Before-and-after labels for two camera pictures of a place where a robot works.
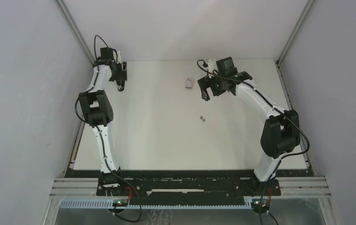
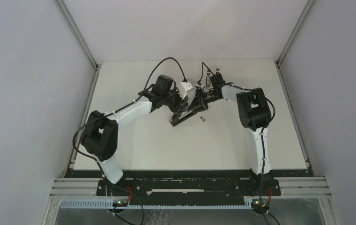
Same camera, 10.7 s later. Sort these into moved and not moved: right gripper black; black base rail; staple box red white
Moved: right gripper black
Not moved: black base rail; staple box red white
